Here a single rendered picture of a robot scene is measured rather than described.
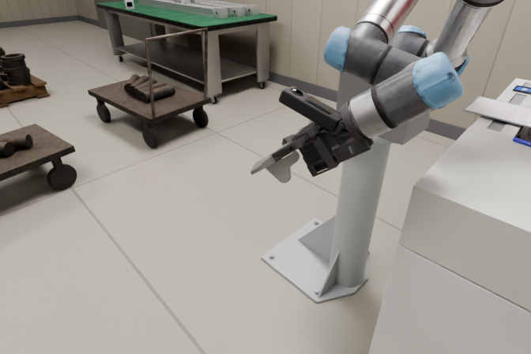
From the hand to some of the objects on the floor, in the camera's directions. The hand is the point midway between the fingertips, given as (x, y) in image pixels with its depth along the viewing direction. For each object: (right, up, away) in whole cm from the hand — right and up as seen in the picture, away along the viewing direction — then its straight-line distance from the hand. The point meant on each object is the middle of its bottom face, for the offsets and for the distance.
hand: (265, 155), depth 68 cm
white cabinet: (+82, -82, +55) cm, 128 cm away
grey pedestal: (+31, -55, +102) cm, 120 cm away
